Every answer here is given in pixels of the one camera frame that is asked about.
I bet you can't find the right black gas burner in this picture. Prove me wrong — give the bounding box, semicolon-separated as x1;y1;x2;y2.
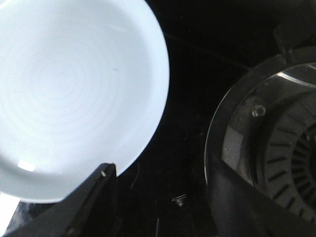
258;104;316;224

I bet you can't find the right black pan support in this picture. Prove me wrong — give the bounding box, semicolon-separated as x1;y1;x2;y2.
204;14;316;237

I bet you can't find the light blue plate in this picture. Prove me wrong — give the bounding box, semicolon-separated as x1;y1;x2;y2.
0;0;169;203

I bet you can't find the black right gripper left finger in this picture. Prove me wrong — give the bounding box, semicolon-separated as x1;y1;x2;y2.
0;163;117;237

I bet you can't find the black glass gas cooktop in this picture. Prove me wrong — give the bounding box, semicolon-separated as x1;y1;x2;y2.
4;0;316;237

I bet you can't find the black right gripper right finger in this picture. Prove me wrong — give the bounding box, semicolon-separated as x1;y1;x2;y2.
208;155;316;237

